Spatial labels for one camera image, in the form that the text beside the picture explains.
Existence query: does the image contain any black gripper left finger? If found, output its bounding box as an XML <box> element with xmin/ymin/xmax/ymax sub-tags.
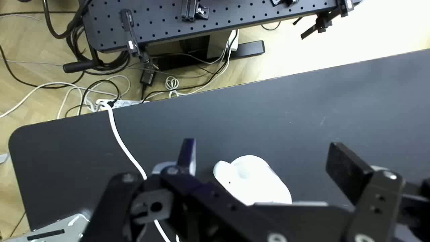
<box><xmin>177</xmin><ymin>138</ymin><xmax>196</xmax><ymax>174</ymax></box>

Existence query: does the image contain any white kettle power cable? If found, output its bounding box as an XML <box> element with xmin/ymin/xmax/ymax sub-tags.
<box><xmin>105</xmin><ymin>103</ymin><xmax>172</xmax><ymax>242</ymax></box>

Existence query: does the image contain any white floor power strip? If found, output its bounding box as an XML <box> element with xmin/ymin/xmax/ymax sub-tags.
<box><xmin>95</xmin><ymin>99</ymin><xmax>141</xmax><ymax>108</ymax></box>

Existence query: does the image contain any white electric kettle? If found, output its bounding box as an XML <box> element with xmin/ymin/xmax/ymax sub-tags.
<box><xmin>212</xmin><ymin>154</ymin><xmax>292</xmax><ymax>205</ymax></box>

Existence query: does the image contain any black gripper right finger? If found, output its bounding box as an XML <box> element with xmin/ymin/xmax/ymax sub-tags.
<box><xmin>325</xmin><ymin>142</ymin><xmax>374</xmax><ymax>204</ymax></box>

